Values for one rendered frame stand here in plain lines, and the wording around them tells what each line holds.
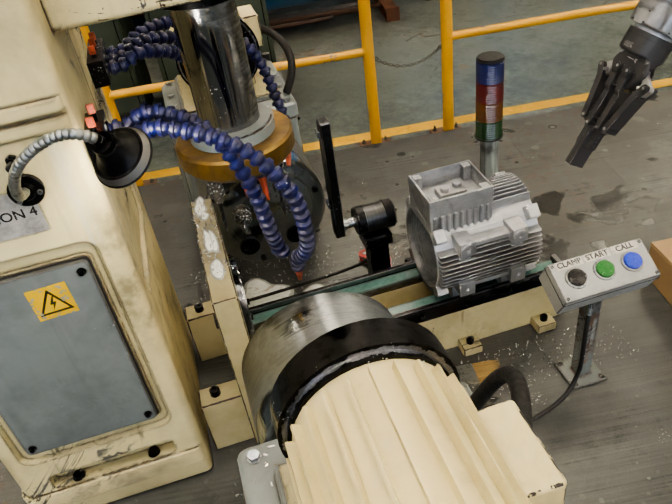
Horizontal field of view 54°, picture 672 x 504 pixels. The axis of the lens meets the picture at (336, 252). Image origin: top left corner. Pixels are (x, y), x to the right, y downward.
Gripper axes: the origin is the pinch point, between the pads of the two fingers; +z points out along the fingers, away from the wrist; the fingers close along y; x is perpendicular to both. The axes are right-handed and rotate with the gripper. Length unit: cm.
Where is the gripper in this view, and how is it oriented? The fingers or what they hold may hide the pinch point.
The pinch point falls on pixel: (584, 146)
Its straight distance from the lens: 122.6
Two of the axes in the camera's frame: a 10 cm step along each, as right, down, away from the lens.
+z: -3.7, 8.1, 4.5
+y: 2.6, 5.6, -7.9
